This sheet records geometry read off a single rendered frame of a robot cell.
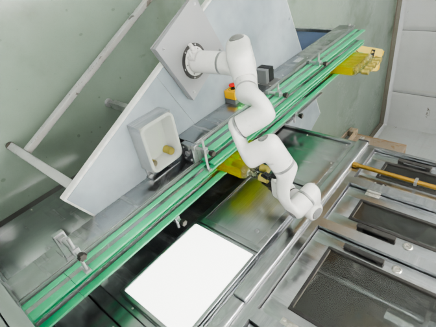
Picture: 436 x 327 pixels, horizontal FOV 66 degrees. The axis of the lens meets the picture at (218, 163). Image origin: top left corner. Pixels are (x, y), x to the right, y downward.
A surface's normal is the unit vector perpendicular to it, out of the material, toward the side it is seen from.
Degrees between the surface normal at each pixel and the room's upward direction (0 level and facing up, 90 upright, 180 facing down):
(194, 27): 4
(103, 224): 90
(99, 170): 0
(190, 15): 4
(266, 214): 90
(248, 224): 90
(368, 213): 90
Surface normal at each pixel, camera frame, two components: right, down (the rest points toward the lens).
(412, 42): -0.63, 0.53
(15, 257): -0.15, -0.80
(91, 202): 0.76, 0.28
